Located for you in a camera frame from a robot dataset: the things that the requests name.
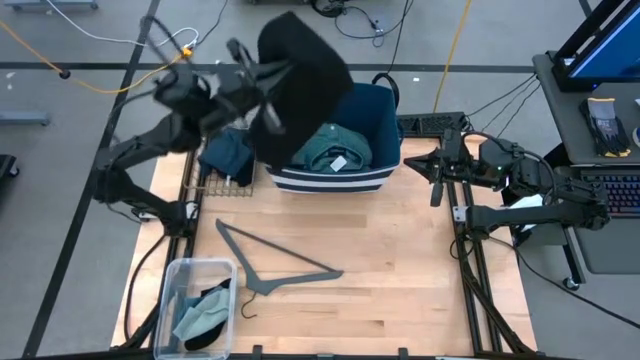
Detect grey clothes hanger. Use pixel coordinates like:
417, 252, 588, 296
215, 218, 345, 320

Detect grey metal stand foot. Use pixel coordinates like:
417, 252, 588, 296
0, 111, 51, 127
4, 0, 100, 12

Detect yellow floor extension cable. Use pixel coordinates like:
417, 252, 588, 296
0, 18, 194, 95

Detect dark teal knit sweater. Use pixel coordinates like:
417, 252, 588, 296
198, 128, 257, 188

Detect yellow hanging cable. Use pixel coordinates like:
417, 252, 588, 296
432, 0, 474, 114

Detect bronze wire basket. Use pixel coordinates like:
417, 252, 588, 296
182, 132, 259, 199

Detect grey computer cart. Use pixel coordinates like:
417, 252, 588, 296
531, 49, 640, 292

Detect teal dotted shirt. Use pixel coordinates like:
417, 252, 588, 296
291, 123, 374, 175

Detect black metal table frame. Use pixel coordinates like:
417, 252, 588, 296
119, 112, 539, 360

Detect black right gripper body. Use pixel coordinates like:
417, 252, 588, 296
438, 147, 481, 186

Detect white floor cable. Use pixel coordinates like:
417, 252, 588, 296
47, 0, 200, 49

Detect computer monitor screen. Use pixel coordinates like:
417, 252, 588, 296
567, 2, 640, 84

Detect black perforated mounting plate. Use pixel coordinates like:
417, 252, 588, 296
397, 112, 471, 136

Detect black coiled cable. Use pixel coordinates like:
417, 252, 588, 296
309, 0, 351, 19

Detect white box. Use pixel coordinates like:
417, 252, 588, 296
509, 193, 546, 236

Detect grey black work gloves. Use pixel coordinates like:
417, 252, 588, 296
579, 97, 632, 159

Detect light green cloth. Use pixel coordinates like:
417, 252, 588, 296
172, 288, 232, 342

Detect black monitor stand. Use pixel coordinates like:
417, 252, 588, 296
549, 0, 626, 94

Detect small black cloth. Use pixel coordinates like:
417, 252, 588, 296
183, 277, 234, 352

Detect black sweater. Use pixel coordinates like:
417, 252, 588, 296
248, 10, 355, 170

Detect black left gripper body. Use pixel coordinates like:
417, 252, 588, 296
207, 64, 266, 129

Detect teal blue cloth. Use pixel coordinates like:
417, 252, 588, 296
174, 295, 201, 326

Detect clear plastic tub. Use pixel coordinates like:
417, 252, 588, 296
152, 257, 239, 360

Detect backlit black keyboard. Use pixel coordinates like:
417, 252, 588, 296
582, 169, 640, 217

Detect navy white striped fabric bin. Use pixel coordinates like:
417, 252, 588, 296
267, 72, 404, 195

